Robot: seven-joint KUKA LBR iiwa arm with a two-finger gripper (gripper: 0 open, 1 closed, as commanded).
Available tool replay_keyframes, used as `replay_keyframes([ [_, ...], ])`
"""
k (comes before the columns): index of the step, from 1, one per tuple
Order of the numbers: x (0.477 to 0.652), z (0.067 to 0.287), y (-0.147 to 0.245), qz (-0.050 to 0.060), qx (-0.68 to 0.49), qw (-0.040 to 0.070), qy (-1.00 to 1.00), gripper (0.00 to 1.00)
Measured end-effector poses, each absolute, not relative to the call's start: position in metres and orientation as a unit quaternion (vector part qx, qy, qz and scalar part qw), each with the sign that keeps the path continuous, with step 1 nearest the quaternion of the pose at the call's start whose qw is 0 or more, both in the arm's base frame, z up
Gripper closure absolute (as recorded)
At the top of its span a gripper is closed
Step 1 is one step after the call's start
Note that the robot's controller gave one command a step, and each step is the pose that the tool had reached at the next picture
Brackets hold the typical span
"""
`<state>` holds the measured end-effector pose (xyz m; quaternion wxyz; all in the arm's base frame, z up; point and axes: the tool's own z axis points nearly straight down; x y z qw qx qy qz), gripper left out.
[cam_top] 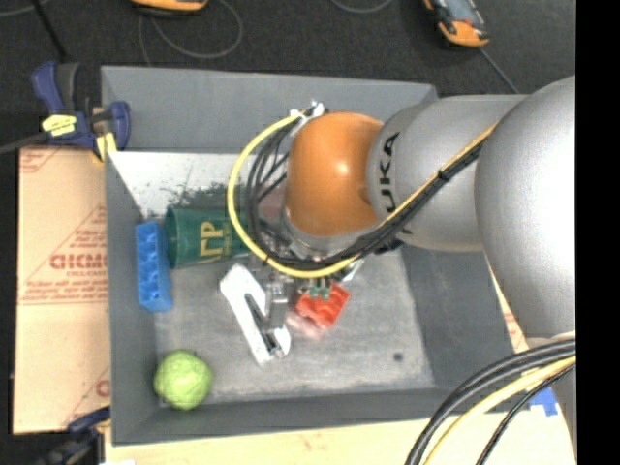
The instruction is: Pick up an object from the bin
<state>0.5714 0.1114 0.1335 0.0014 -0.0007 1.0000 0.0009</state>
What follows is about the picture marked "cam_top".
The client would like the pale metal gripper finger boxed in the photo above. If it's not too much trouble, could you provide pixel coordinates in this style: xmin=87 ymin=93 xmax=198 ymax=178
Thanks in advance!
xmin=244 ymin=293 xmax=286 ymax=357
xmin=267 ymin=284 xmax=291 ymax=333

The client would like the red toy brick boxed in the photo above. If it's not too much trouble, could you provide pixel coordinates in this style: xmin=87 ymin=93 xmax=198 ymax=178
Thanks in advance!
xmin=294 ymin=281 xmax=351 ymax=328

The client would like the white plastic tool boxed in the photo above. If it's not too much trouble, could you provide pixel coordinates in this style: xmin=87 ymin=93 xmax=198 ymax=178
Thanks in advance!
xmin=219 ymin=263 xmax=293 ymax=366

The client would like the grey metal bin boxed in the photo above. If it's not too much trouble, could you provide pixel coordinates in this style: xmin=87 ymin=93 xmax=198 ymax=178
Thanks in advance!
xmin=100 ymin=65 xmax=532 ymax=446

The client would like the light green ball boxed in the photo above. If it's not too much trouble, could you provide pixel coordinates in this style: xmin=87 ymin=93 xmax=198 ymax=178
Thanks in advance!
xmin=153 ymin=349 xmax=214 ymax=411

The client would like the dark green cup yellow print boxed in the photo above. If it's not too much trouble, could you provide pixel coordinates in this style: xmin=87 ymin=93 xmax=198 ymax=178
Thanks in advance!
xmin=164 ymin=204 xmax=254 ymax=269

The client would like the blue toy brick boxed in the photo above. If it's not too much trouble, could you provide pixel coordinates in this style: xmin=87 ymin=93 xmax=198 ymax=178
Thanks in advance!
xmin=135 ymin=221 xmax=174 ymax=313

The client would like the brown cardboard board red print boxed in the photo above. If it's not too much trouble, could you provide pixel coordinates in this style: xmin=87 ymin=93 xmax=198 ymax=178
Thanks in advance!
xmin=12 ymin=145 xmax=111 ymax=435

